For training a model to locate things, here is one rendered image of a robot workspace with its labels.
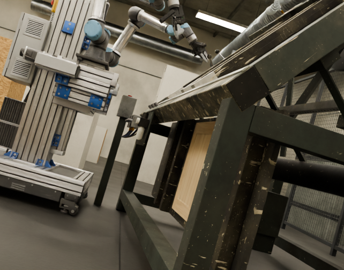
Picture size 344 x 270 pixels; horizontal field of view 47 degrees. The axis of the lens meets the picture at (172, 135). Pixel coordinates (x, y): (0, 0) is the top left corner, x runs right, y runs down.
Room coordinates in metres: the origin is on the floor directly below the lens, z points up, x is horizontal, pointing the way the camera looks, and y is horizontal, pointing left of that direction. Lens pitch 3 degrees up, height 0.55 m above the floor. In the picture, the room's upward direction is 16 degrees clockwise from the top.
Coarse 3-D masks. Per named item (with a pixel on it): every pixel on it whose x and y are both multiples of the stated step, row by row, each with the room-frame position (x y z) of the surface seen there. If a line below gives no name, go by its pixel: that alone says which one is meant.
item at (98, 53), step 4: (92, 44) 2.70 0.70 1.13; (88, 48) 2.72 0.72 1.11; (92, 48) 2.69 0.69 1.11; (96, 48) 2.69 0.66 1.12; (100, 48) 2.70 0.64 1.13; (88, 52) 2.71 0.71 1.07; (92, 52) 2.68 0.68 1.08; (96, 52) 2.69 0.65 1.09; (100, 52) 2.70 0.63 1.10; (104, 52) 2.74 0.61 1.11; (92, 56) 2.68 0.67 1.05; (96, 56) 2.68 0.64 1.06; (100, 56) 2.71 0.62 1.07; (104, 56) 2.74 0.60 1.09; (104, 60) 2.74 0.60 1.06
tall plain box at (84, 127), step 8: (80, 120) 5.20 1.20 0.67; (88, 120) 5.21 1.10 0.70; (96, 120) 5.88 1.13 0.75; (80, 128) 5.21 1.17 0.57; (88, 128) 5.22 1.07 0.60; (72, 136) 5.20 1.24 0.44; (80, 136) 5.21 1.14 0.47; (88, 136) 5.36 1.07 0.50; (72, 144) 5.20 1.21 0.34; (80, 144) 5.21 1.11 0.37; (88, 144) 5.76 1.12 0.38; (72, 152) 5.21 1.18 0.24; (80, 152) 5.22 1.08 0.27; (56, 160) 5.19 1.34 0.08; (64, 160) 5.20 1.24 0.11; (72, 160) 5.21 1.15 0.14; (80, 160) 5.26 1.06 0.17; (80, 168) 5.65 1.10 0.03
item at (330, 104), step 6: (312, 102) 2.00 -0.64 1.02; (318, 102) 1.95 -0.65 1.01; (324, 102) 1.90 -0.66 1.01; (330, 102) 1.85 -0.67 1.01; (270, 108) 2.48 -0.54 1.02; (282, 108) 2.31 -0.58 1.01; (288, 108) 2.24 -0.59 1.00; (294, 108) 2.17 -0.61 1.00; (300, 108) 2.11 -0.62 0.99; (306, 108) 2.04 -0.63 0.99; (312, 108) 1.99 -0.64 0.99; (318, 108) 1.93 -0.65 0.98; (324, 108) 1.88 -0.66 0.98; (330, 108) 1.85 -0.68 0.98; (336, 108) 1.81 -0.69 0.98; (294, 114) 2.24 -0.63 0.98; (300, 114) 2.19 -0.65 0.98
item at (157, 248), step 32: (160, 128) 3.35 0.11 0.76; (192, 128) 2.59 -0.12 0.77; (224, 128) 1.26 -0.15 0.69; (256, 128) 1.28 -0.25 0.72; (288, 128) 1.30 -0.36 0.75; (320, 128) 1.32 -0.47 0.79; (224, 160) 1.26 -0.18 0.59; (256, 160) 1.47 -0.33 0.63; (288, 160) 2.17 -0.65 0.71; (128, 192) 3.20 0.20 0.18; (160, 192) 2.80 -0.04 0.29; (224, 192) 1.27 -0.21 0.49; (256, 192) 1.45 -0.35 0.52; (192, 224) 1.27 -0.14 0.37; (224, 224) 1.49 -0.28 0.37; (256, 224) 1.41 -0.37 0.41; (160, 256) 1.54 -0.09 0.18; (192, 256) 1.26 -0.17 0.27; (224, 256) 1.47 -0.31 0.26; (320, 256) 2.80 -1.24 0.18
